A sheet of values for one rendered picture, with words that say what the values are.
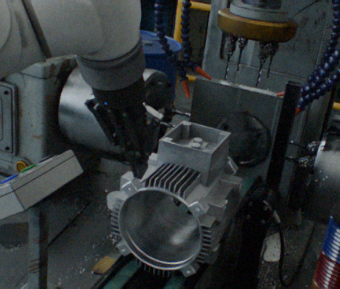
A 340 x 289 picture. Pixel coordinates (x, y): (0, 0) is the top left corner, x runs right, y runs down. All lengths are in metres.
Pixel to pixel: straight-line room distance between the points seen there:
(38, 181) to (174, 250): 0.28
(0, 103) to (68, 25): 0.75
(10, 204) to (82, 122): 0.41
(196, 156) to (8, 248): 0.51
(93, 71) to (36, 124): 0.65
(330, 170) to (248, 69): 0.45
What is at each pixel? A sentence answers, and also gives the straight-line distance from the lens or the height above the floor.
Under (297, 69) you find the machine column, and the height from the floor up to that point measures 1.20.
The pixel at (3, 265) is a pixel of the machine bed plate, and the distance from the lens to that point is 1.17.
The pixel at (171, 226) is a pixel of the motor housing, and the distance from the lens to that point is 1.03.
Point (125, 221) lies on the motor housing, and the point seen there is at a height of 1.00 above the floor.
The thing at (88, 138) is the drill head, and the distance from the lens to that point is 1.25.
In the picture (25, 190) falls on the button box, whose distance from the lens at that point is 0.88.
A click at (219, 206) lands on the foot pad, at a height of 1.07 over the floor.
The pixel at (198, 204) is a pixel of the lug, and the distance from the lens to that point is 0.83.
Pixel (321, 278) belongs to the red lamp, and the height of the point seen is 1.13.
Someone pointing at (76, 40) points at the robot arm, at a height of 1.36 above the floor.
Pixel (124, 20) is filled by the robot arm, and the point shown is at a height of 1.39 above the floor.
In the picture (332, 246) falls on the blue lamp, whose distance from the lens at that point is 0.62.
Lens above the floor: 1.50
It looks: 24 degrees down
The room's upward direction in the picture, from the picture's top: 9 degrees clockwise
